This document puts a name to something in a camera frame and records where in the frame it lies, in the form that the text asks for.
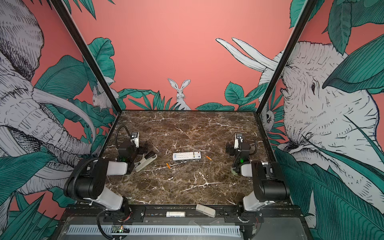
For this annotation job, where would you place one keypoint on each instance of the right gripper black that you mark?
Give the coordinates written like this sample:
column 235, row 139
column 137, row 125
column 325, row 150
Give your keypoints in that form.
column 231, row 149

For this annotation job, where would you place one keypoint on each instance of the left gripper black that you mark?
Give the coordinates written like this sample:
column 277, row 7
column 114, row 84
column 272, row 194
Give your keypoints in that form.
column 140, row 150

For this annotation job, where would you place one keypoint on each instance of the white remote control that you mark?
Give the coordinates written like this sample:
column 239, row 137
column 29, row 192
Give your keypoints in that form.
column 185, row 156

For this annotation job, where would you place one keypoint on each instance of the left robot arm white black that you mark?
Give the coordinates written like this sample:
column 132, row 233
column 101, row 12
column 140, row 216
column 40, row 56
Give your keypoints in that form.
column 87, row 182

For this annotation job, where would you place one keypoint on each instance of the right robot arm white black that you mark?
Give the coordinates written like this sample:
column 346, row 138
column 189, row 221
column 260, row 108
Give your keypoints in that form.
column 269, row 185

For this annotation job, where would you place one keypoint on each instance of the grey stapler-like holder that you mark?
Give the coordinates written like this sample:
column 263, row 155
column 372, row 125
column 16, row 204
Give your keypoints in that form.
column 145, row 161

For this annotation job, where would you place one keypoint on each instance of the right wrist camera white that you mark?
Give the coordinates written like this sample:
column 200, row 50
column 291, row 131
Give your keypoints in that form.
column 238, row 140

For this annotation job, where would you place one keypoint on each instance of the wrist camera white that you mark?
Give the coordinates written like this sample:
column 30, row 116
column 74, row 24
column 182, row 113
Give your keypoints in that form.
column 135, row 139
column 238, row 140

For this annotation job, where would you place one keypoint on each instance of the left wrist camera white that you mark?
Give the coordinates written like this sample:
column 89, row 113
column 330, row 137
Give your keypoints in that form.
column 135, row 139

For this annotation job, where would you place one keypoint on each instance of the grey box on rail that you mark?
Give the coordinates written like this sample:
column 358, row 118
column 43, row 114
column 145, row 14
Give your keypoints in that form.
column 206, row 210

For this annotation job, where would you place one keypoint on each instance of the white cylinder on rail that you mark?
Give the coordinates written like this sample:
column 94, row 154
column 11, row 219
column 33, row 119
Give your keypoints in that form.
column 175, row 214

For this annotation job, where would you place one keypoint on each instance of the black front mounting rail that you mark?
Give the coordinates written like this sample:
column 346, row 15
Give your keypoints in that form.
column 230, row 213

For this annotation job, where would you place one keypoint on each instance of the white slotted cable duct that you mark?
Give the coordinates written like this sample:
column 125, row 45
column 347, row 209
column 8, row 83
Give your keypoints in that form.
column 164, row 230

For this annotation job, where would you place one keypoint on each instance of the black right frame post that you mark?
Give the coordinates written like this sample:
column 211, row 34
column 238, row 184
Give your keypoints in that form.
column 301, row 23

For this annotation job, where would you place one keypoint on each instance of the black frame post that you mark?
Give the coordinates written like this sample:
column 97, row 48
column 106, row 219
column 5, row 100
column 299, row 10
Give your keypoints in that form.
column 61, row 9
column 301, row 23

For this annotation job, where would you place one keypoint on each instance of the black left frame post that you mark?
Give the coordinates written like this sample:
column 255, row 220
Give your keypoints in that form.
column 61, row 9

